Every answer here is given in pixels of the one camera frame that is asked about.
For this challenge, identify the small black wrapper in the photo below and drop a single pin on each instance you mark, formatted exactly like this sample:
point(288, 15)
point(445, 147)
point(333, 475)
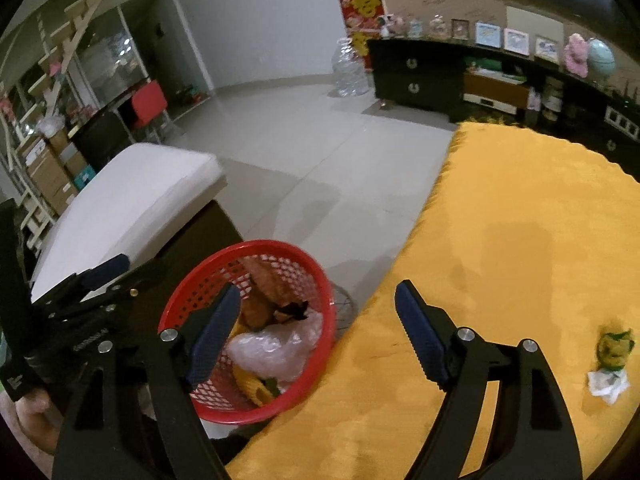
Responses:
point(295, 311)

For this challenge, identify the green flat package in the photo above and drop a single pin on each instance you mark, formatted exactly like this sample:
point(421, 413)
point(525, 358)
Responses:
point(487, 66)

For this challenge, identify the clear plastic bag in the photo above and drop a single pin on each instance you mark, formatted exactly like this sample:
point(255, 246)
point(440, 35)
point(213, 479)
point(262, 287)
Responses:
point(270, 355)

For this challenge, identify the blue-bordered picture frame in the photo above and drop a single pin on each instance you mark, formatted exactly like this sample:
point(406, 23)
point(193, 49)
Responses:
point(487, 35)

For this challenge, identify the small figurine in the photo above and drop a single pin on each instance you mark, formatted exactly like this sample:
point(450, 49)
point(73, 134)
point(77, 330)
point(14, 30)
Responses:
point(392, 26)

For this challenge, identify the light blue globe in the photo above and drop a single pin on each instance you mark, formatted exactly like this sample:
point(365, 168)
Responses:
point(601, 57)

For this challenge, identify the large clear water jug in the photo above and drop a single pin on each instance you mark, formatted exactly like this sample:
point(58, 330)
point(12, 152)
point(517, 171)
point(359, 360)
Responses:
point(350, 70)

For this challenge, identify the stack of cardboard boxes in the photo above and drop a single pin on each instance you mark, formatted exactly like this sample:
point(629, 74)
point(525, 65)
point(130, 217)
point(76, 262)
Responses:
point(50, 170)

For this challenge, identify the pink plush toy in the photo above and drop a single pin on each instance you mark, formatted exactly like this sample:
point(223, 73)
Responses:
point(576, 55)

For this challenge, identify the person's left hand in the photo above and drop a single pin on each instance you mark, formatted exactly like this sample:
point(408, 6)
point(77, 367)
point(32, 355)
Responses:
point(32, 425)

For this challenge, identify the red plastic basket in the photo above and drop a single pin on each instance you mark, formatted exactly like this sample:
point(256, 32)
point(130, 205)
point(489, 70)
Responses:
point(235, 410)

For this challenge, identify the white picture frame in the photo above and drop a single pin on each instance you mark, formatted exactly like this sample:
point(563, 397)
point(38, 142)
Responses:
point(546, 49)

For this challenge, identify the white board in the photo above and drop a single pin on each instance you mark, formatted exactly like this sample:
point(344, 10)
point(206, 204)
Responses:
point(532, 17)

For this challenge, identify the small glass jar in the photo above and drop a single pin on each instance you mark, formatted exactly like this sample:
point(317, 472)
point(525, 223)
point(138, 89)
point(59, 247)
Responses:
point(415, 27)

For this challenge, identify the red festive wall poster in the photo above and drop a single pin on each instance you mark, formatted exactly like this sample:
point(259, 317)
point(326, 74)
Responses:
point(360, 5)

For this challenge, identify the white wooden shelf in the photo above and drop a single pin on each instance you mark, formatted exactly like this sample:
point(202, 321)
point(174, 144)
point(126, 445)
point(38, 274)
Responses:
point(75, 35)

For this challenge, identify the brown and white box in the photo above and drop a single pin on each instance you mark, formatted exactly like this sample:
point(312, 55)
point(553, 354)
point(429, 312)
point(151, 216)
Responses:
point(495, 92)

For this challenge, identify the glass jar ornament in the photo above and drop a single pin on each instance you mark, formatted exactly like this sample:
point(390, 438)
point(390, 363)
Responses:
point(437, 26)

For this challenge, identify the black television cabinet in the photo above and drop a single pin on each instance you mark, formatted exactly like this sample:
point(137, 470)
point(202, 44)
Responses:
point(415, 70)

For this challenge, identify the red chair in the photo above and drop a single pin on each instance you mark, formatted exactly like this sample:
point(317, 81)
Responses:
point(149, 102)

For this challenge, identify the dark picture frame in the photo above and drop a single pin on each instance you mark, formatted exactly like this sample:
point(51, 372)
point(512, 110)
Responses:
point(460, 29)

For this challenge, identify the pink-bordered picture frame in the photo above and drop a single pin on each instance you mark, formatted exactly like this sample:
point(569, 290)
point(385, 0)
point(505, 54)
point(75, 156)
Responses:
point(516, 41)

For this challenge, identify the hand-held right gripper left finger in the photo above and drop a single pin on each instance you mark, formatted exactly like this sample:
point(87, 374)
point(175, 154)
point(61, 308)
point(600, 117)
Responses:
point(215, 342)

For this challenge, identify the yellow tablecloth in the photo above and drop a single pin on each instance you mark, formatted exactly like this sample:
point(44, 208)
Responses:
point(525, 235)

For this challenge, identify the stacked tin cans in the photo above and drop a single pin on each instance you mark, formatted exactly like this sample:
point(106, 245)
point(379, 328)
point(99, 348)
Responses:
point(552, 92)

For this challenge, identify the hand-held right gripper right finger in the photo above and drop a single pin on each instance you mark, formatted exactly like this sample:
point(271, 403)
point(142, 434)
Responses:
point(420, 342)

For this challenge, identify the small pink bottle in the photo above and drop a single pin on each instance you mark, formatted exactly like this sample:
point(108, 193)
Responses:
point(534, 101)

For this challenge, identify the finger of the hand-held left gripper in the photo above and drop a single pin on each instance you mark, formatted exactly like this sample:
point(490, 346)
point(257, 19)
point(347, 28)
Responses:
point(107, 267)
point(145, 272)

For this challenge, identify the white crumpled tissue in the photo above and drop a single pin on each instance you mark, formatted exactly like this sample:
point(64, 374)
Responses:
point(607, 385)

